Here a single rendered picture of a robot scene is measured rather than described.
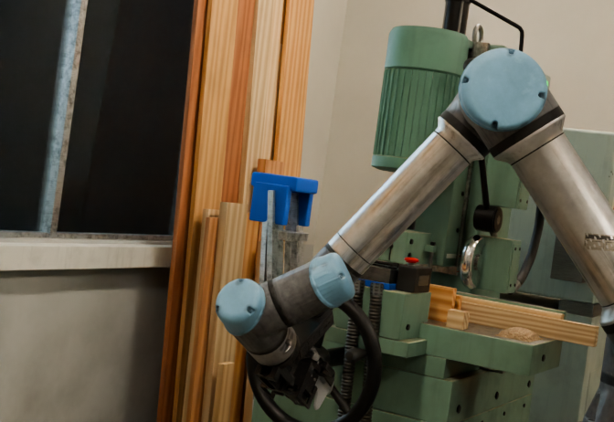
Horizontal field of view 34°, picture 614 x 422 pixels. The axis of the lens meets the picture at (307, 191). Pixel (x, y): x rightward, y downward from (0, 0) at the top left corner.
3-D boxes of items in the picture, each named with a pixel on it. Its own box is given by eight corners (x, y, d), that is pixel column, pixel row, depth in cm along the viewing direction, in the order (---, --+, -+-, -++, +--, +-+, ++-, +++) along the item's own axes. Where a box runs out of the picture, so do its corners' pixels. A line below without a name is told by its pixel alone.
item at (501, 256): (467, 287, 229) (474, 234, 229) (477, 286, 235) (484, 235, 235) (507, 294, 224) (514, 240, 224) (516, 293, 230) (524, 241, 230)
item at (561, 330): (327, 295, 228) (330, 277, 228) (332, 294, 230) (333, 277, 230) (594, 347, 199) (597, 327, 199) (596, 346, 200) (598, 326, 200)
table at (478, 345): (234, 321, 210) (238, 291, 210) (305, 313, 237) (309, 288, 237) (514, 383, 180) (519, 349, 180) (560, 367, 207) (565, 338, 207)
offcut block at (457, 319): (445, 326, 199) (448, 309, 199) (451, 325, 202) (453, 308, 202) (461, 330, 197) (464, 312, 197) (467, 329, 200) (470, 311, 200)
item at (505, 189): (481, 204, 231) (490, 139, 230) (493, 205, 238) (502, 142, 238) (517, 208, 226) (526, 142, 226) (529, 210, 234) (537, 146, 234)
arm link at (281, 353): (254, 306, 156) (299, 316, 152) (265, 320, 160) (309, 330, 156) (234, 349, 153) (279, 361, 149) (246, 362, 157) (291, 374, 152)
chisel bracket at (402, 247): (373, 266, 218) (378, 227, 218) (399, 266, 231) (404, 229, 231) (404, 271, 215) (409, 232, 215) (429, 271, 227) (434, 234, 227)
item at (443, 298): (348, 303, 217) (353, 270, 217) (352, 302, 219) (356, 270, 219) (449, 322, 206) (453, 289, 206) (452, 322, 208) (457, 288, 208)
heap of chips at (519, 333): (493, 335, 196) (494, 325, 196) (509, 332, 204) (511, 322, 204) (528, 342, 192) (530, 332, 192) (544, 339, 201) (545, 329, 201)
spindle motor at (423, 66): (356, 165, 218) (376, 23, 217) (390, 172, 233) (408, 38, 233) (432, 174, 209) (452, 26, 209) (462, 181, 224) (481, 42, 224)
